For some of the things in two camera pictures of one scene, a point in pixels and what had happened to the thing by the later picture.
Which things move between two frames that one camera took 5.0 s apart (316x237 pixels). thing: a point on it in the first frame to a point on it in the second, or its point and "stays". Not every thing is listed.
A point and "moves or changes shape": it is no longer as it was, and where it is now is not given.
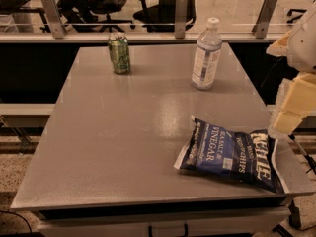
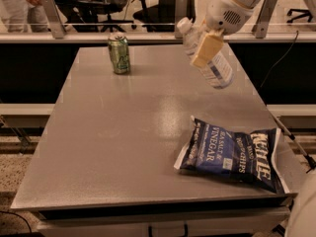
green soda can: (118, 47) stays
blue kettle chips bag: (246, 156) stays
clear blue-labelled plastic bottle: (207, 54) moves or changes shape
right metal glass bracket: (261, 28) stays
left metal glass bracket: (53, 15) stays
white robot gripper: (304, 49) to (226, 14)
